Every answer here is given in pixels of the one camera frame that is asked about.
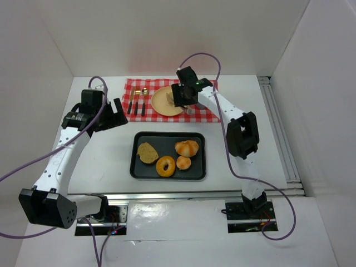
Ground silver metal tongs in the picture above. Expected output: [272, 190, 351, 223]
[182, 106, 193, 115]

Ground small round tan muffin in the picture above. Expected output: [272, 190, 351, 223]
[166, 92, 174, 105]

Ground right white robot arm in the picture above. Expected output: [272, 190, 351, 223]
[171, 67, 266, 214]

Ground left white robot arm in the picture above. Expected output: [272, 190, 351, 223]
[18, 89, 128, 229]

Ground flat brown speckled bread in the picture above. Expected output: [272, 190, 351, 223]
[137, 142, 159, 164]

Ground blue cup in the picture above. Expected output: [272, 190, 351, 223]
[195, 103, 206, 110]

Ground yellow plate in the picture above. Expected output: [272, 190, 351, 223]
[151, 86, 183, 117]

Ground red checkered cloth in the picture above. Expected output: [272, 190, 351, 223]
[121, 78, 220, 122]

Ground large swirled orange bun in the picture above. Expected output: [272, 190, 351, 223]
[175, 140, 199, 157]

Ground black tray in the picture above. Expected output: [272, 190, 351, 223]
[130, 131, 206, 180]

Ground small round orange bun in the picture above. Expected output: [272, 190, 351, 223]
[176, 156, 191, 170]

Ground gold knife black handle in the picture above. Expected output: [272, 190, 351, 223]
[127, 87, 136, 115]

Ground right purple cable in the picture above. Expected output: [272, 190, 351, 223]
[179, 52, 297, 240]

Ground purple cable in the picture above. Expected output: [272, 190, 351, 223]
[179, 52, 297, 240]
[0, 75, 115, 267]

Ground gold fork black handle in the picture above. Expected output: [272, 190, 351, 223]
[134, 87, 141, 116]

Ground gold spoon black handle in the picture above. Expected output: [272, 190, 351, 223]
[141, 87, 149, 116]

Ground orange ring donut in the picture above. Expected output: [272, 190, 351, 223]
[156, 156, 176, 177]

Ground aluminium front rail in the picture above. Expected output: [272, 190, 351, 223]
[66, 190, 245, 201]

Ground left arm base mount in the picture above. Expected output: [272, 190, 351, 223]
[85, 203, 128, 236]

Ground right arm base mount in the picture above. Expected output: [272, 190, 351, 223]
[221, 201, 278, 233]

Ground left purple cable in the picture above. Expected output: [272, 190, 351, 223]
[0, 75, 115, 267]

